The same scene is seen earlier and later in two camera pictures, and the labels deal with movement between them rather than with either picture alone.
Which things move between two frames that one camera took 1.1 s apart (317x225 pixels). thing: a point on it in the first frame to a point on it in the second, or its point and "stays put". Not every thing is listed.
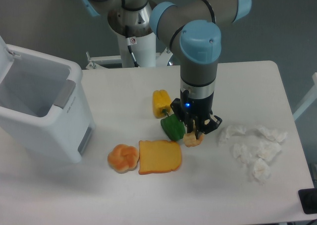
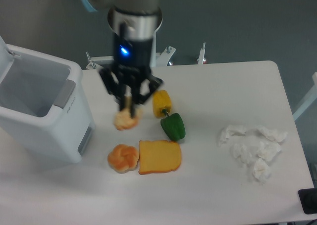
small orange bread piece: [189, 139] to [123, 119]
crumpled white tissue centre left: [242, 152] stays put
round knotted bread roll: [123, 158] stays put
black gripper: [195, 113] to [130, 79]
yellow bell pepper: [161, 102] stays put
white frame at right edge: [311, 98] stays put
